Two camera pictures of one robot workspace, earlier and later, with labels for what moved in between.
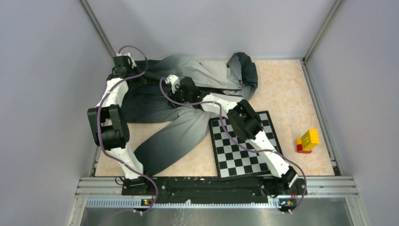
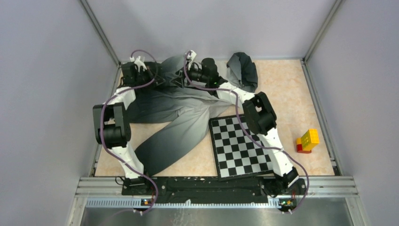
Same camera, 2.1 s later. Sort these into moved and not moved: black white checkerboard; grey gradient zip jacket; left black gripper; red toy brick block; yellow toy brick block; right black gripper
Moved: left black gripper; right black gripper
Not moved: black white checkerboard; yellow toy brick block; grey gradient zip jacket; red toy brick block
